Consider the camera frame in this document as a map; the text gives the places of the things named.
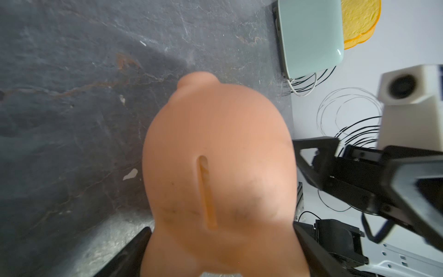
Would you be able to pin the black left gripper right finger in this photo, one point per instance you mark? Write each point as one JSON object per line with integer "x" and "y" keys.
{"x": 320, "y": 262}

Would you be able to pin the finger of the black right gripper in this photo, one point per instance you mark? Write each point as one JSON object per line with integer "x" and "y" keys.
{"x": 319, "y": 170}
{"x": 400, "y": 181}

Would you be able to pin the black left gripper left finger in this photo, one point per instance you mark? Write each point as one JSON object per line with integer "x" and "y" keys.
{"x": 127, "y": 262}

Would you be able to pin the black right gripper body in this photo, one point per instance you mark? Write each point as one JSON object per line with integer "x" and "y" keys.
{"x": 357, "y": 175}

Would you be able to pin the orange-tan piggy bank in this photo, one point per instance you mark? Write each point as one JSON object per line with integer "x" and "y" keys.
{"x": 220, "y": 176}

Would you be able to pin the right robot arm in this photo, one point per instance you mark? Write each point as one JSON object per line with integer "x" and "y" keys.
{"x": 361, "y": 247}

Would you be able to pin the mint green toaster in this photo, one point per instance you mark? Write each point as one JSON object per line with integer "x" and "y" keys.
{"x": 310, "y": 35}

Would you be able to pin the yellow toast slice left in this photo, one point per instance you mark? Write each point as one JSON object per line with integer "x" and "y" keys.
{"x": 359, "y": 18}

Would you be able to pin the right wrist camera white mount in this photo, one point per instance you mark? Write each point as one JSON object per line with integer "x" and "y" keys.
{"x": 413, "y": 108}

